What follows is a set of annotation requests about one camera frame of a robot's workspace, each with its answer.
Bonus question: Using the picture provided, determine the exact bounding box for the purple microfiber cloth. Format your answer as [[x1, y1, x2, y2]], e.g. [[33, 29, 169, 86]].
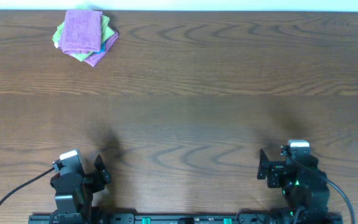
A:
[[59, 9, 103, 54]]

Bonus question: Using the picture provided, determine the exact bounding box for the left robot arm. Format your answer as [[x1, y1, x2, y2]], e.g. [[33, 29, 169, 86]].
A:
[[48, 151, 111, 224]]

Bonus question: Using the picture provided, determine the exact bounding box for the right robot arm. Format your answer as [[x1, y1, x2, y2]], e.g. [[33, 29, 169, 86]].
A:
[[257, 146, 330, 223]]

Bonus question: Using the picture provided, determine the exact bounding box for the folded purple cloth bottom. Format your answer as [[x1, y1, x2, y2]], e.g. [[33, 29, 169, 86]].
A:
[[70, 33, 119, 67]]

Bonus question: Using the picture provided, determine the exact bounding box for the folded blue cloth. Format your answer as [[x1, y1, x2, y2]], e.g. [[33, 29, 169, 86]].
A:
[[95, 42, 106, 54]]

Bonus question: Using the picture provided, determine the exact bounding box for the folded green cloth top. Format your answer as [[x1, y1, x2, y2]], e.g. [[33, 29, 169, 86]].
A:
[[72, 7, 114, 50]]

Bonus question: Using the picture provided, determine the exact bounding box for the folded green cloth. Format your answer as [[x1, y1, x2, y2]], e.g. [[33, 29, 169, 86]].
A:
[[72, 7, 114, 50], [52, 23, 117, 60]]

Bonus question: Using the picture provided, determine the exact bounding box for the folded green cloth lower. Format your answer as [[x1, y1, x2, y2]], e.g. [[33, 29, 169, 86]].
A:
[[52, 23, 117, 60]]

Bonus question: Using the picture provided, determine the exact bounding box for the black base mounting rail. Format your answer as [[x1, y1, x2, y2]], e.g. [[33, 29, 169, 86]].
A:
[[28, 213, 343, 224]]

